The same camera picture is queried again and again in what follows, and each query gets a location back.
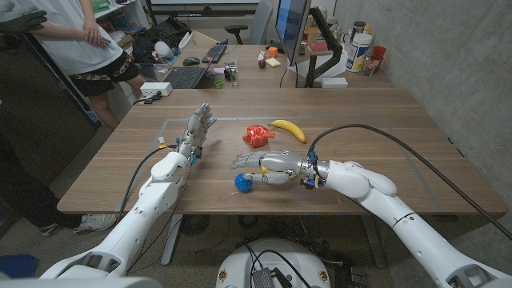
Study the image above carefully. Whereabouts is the white canister with blue label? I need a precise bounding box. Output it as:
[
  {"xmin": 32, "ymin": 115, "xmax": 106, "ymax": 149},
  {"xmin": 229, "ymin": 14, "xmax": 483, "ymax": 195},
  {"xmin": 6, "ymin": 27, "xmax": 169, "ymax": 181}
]
[{"xmin": 346, "ymin": 33, "xmax": 373, "ymax": 74}]

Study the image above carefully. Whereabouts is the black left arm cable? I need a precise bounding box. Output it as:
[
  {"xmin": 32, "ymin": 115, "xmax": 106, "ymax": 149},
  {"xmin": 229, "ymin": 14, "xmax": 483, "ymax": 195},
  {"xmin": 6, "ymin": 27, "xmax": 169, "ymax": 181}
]
[{"xmin": 118, "ymin": 143, "xmax": 179, "ymax": 215}]

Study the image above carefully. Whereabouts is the clear cup with items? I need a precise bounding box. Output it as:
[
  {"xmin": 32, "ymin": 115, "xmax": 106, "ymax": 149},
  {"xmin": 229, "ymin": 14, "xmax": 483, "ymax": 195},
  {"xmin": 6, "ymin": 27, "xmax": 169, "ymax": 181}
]
[{"xmin": 362, "ymin": 54, "xmax": 381, "ymax": 77}]

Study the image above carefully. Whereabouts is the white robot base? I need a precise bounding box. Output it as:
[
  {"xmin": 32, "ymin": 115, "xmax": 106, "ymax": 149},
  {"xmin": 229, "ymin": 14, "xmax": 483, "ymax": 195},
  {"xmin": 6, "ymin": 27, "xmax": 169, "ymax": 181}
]
[{"xmin": 215, "ymin": 238, "xmax": 332, "ymax": 288}]

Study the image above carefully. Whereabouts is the black glove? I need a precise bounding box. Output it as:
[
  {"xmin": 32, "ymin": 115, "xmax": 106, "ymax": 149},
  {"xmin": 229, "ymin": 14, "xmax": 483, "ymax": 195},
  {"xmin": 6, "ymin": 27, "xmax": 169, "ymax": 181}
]
[{"xmin": 0, "ymin": 4, "xmax": 48, "ymax": 34}]

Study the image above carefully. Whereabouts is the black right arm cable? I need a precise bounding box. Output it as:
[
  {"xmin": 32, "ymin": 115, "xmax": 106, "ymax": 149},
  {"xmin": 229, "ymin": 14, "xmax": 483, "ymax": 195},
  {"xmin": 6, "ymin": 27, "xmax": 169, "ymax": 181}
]
[{"xmin": 307, "ymin": 123, "xmax": 512, "ymax": 241}]

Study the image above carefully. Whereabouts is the red crumpled toy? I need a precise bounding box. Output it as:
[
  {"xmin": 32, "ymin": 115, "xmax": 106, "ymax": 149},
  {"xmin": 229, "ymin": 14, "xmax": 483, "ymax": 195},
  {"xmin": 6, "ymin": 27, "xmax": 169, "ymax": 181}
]
[{"xmin": 242, "ymin": 124, "xmax": 277, "ymax": 148}]

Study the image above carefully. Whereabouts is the grey office chair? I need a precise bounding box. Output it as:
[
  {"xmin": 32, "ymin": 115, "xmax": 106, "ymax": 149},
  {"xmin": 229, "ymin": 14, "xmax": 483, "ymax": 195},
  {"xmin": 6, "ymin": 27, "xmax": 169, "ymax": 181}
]
[{"xmin": 224, "ymin": 0, "xmax": 274, "ymax": 46}]

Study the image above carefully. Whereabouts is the computer monitor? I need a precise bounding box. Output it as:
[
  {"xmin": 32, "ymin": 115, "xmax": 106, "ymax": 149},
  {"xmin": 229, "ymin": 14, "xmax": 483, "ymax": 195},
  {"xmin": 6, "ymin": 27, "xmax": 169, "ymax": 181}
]
[{"xmin": 274, "ymin": 0, "xmax": 312, "ymax": 67}]

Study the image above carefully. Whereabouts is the white robot torso edge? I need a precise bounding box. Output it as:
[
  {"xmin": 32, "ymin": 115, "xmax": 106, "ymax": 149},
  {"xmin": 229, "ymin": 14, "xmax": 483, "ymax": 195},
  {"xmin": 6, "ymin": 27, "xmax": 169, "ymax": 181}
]
[{"xmin": 0, "ymin": 277, "xmax": 163, "ymax": 288}]

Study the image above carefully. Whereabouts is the blue spiky stress ball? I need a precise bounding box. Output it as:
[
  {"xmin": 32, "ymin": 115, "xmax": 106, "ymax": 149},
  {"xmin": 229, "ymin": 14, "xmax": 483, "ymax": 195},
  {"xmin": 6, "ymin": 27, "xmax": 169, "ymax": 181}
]
[{"xmin": 234, "ymin": 172, "xmax": 254, "ymax": 193}]

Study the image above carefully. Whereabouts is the dark cabinet panel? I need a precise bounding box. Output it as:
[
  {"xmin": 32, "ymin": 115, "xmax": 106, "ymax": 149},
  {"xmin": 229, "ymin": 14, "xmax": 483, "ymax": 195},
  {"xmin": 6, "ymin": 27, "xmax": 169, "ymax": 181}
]
[{"xmin": 0, "ymin": 30, "xmax": 99, "ymax": 185}]

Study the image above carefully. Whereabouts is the white sneaker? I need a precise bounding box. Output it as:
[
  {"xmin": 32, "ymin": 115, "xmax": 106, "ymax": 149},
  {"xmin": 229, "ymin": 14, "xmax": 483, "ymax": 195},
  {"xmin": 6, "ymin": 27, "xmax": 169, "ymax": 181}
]
[{"xmin": 74, "ymin": 214, "xmax": 117, "ymax": 235}]

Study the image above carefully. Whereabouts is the black laptop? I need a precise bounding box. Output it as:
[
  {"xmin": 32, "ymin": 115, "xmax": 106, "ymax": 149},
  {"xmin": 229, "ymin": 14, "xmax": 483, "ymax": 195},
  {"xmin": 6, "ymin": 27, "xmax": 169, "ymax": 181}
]
[{"xmin": 163, "ymin": 59, "xmax": 213, "ymax": 90}]

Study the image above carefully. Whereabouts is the grey table leg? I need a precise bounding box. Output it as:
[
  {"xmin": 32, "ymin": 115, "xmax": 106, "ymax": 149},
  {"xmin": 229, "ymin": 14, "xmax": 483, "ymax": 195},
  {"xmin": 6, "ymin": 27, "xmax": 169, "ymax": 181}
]
[
  {"xmin": 359, "ymin": 214, "xmax": 387, "ymax": 269},
  {"xmin": 160, "ymin": 214, "xmax": 184, "ymax": 266}
]

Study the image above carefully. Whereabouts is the black backpack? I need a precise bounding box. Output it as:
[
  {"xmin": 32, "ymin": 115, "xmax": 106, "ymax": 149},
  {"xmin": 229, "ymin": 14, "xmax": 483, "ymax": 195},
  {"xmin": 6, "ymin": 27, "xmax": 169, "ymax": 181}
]
[{"xmin": 131, "ymin": 16, "xmax": 192, "ymax": 65}]

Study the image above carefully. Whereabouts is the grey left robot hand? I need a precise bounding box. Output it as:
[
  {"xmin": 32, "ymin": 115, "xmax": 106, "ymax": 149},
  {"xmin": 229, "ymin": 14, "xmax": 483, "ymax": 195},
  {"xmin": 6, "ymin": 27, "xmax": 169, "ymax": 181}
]
[{"xmin": 182, "ymin": 102, "xmax": 218, "ymax": 150}]

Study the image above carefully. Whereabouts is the blue floor mat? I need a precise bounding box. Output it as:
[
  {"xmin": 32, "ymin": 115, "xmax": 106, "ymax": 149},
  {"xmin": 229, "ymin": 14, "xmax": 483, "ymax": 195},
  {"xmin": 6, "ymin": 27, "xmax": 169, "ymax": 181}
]
[{"xmin": 0, "ymin": 254, "xmax": 38, "ymax": 279}]

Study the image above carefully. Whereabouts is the brown-tipped yellow toy banana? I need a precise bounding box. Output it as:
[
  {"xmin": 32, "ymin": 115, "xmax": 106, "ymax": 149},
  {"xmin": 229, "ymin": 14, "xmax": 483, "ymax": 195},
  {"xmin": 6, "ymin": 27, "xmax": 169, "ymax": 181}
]
[{"xmin": 268, "ymin": 119, "xmax": 308, "ymax": 145}]

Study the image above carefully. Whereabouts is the person in white shirt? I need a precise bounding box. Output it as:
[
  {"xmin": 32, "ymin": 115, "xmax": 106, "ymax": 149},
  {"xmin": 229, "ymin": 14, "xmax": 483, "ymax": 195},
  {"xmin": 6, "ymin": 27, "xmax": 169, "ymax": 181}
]
[{"xmin": 23, "ymin": 0, "xmax": 147, "ymax": 129}]

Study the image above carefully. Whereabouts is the black keyboard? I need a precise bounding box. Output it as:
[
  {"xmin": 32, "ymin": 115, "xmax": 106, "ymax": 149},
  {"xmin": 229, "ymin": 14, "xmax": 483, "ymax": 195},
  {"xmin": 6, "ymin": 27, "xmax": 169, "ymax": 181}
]
[{"xmin": 201, "ymin": 42, "xmax": 228, "ymax": 64}]

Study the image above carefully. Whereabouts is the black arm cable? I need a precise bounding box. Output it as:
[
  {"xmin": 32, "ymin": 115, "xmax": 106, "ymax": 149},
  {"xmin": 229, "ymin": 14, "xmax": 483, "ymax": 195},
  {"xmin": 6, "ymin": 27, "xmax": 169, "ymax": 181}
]
[
  {"xmin": 118, "ymin": 143, "xmax": 179, "ymax": 215},
  {"xmin": 307, "ymin": 123, "xmax": 512, "ymax": 241}
]

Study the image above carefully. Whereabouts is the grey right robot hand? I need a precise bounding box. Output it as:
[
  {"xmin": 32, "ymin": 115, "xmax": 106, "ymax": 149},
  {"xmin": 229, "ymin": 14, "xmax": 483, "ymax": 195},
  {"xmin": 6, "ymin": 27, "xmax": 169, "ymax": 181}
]
[{"xmin": 230, "ymin": 150, "xmax": 310, "ymax": 186}]

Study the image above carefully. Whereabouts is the white power strip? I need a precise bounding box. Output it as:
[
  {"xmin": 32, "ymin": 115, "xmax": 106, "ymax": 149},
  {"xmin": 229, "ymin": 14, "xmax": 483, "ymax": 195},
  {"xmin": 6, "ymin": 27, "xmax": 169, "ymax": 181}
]
[{"xmin": 139, "ymin": 82, "xmax": 174, "ymax": 98}]

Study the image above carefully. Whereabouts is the white flat box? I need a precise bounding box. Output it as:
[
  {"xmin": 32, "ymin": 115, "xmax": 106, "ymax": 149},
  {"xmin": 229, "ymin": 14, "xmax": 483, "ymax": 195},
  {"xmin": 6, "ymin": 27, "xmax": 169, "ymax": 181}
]
[{"xmin": 321, "ymin": 77, "xmax": 349, "ymax": 89}]

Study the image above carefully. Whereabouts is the bottle with black lid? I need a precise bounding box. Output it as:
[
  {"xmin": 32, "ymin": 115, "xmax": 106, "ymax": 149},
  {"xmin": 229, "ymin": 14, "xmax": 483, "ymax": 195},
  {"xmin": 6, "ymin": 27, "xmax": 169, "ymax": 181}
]
[{"xmin": 350, "ymin": 20, "xmax": 367, "ymax": 41}]

